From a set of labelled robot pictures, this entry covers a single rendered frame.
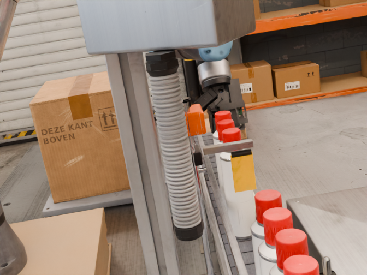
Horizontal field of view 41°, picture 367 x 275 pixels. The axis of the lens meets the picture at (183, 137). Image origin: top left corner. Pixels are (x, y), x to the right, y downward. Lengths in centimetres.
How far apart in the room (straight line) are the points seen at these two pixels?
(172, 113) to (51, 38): 455
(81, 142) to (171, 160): 76
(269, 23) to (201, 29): 392
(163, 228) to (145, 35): 28
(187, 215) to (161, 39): 19
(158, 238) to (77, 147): 62
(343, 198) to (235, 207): 26
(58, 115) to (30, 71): 387
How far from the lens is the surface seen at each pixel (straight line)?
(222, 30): 49
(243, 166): 67
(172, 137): 51
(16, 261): 90
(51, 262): 91
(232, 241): 78
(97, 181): 131
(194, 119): 61
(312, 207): 104
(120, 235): 114
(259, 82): 454
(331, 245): 91
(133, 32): 53
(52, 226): 104
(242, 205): 91
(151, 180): 65
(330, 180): 127
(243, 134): 165
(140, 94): 62
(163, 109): 51
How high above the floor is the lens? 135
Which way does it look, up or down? 18 degrees down
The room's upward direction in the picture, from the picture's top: 9 degrees counter-clockwise
